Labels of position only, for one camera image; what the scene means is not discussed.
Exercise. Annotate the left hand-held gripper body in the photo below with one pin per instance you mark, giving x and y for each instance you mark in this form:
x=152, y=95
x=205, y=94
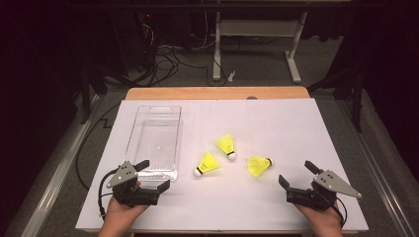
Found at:
x=123, y=174

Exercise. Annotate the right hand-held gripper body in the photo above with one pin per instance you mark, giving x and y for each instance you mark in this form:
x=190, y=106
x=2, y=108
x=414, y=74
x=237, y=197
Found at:
x=334, y=184

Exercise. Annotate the clear plastic tray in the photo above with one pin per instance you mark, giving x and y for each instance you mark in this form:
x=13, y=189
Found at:
x=154, y=141

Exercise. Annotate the yellow shuttlecock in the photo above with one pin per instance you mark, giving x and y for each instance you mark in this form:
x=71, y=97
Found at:
x=207, y=163
x=257, y=165
x=225, y=143

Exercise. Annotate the person's right hand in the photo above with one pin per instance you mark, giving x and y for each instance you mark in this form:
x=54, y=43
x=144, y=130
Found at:
x=324, y=219

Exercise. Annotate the person's left hand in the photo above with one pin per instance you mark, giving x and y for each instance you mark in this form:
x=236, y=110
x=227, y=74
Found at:
x=120, y=215

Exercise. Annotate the white table cover board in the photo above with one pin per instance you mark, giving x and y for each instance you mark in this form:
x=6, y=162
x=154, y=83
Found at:
x=230, y=197

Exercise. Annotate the black metal stand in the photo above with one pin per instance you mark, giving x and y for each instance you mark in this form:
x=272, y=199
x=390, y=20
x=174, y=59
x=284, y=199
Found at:
x=86, y=95
x=356, y=102

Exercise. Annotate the small white plastic piece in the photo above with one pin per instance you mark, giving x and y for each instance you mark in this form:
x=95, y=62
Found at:
x=232, y=76

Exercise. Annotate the black computer tower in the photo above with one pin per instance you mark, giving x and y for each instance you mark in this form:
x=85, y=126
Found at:
x=135, y=39

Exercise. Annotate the grey metal rail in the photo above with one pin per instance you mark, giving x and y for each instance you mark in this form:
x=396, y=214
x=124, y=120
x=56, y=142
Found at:
x=67, y=154
x=375, y=177

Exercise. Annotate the white metal desk frame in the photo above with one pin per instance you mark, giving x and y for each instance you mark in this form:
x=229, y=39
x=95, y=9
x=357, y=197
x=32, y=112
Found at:
x=257, y=28

